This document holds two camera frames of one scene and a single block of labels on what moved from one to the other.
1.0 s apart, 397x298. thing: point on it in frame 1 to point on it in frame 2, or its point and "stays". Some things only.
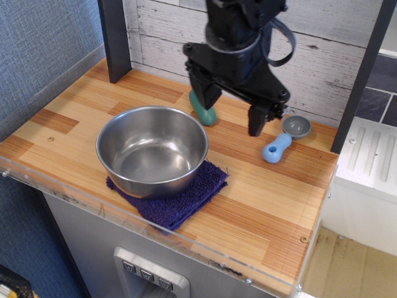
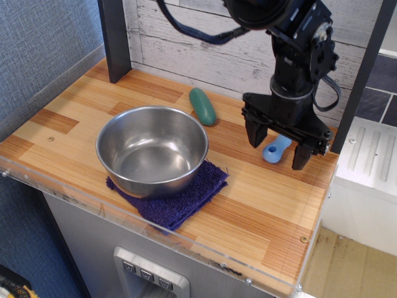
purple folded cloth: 166,213 stays
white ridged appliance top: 368,158 stays
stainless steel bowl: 147,152 stays
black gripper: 244,72 to 296,119
